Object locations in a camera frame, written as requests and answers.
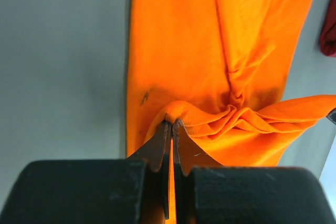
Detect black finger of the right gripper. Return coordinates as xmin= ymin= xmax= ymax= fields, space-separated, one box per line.
xmin=326 ymin=108 xmax=336 ymax=124

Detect folded dark red t shirt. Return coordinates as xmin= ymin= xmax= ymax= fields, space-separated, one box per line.
xmin=319 ymin=3 xmax=335 ymax=57

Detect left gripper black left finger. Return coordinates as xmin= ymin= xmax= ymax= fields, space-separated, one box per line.
xmin=1 ymin=122 xmax=171 ymax=223

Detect orange t shirt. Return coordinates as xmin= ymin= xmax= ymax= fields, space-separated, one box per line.
xmin=125 ymin=0 xmax=336 ymax=224

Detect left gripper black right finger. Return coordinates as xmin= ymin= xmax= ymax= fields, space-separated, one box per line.
xmin=173 ymin=120 xmax=335 ymax=223

